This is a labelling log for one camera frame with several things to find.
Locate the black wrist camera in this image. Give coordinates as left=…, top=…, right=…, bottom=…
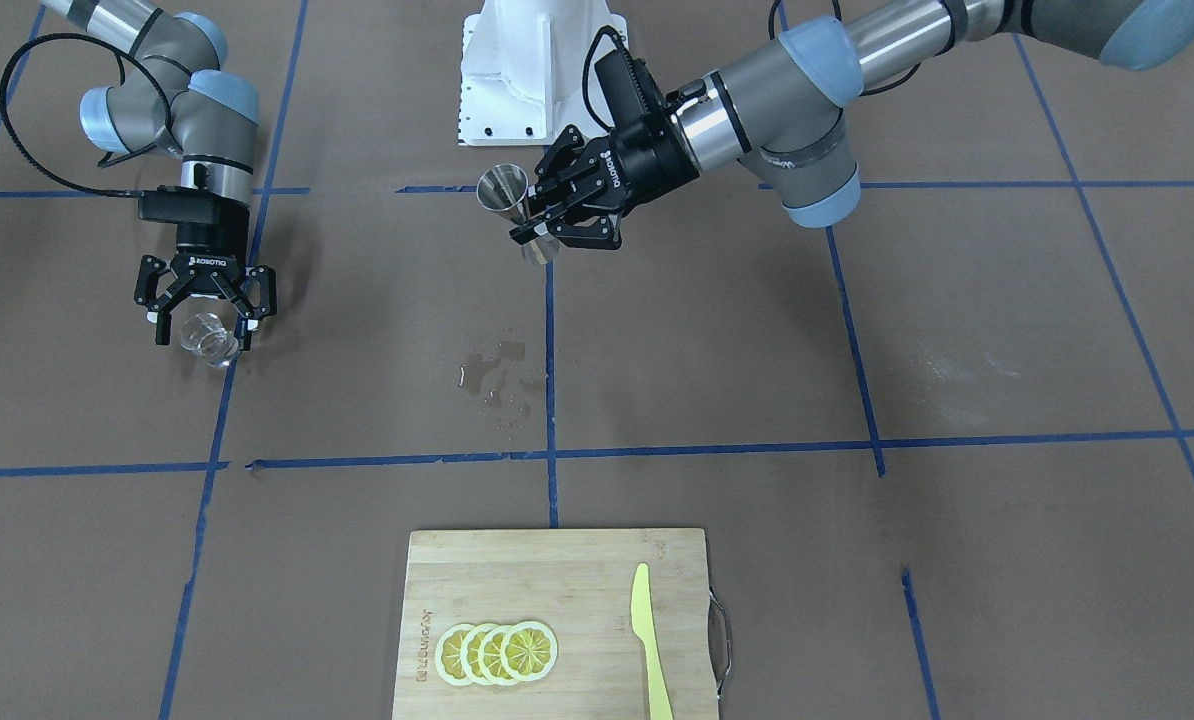
left=137, top=186, right=228, bottom=224
left=596, top=49, right=669, bottom=129

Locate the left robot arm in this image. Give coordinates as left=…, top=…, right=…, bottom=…
left=507, top=1, right=1194, bottom=263

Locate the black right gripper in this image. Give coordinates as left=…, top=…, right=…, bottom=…
left=134, top=222, right=278, bottom=351

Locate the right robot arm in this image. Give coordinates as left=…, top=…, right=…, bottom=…
left=49, top=1, right=278, bottom=347

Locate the lemon slice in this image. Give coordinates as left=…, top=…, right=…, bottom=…
left=436, top=623, right=474, bottom=687
left=498, top=620, right=559, bottom=682
left=476, top=624, right=518, bottom=687
left=458, top=623, right=497, bottom=685

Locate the yellow plastic knife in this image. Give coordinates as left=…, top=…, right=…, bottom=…
left=630, top=562, right=673, bottom=719

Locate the clear glass shaker cup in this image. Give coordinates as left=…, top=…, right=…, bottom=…
left=178, top=313, right=241, bottom=368

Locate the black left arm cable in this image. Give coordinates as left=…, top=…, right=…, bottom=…
left=584, top=26, right=628, bottom=131

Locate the bamboo cutting board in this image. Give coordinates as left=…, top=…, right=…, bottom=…
left=392, top=528, right=719, bottom=719

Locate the steel jigger measuring cup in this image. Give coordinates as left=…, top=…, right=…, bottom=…
left=475, top=164, right=560, bottom=266

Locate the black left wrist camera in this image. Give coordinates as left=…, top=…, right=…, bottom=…
left=596, top=49, right=669, bottom=129

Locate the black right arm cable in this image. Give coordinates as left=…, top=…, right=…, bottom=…
left=0, top=33, right=190, bottom=196

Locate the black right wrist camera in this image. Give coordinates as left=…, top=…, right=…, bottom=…
left=137, top=186, right=228, bottom=224

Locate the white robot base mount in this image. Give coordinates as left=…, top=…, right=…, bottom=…
left=457, top=1, right=628, bottom=146

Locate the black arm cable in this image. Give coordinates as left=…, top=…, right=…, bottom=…
left=0, top=33, right=190, bottom=196
left=584, top=26, right=628, bottom=131

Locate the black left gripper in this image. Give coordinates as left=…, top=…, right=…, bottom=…
left=509, top=121, right=698, bottom=250

